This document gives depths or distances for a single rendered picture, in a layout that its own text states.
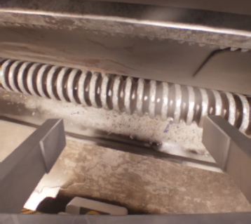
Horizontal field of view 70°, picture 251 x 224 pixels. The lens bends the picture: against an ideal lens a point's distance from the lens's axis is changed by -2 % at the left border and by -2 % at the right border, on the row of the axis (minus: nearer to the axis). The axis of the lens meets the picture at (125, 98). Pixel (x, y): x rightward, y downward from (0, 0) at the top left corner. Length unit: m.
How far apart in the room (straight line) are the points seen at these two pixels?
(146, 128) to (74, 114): 0.21
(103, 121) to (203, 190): 0.63
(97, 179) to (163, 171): 0.32
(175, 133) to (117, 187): 0.55
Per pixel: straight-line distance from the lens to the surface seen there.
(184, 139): 0.51
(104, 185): 0.99
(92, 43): 0.29
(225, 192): 1.01
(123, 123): 0.51
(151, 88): 0.18
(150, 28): 0.17
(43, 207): 0.97
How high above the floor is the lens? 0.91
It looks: 79 degrees down
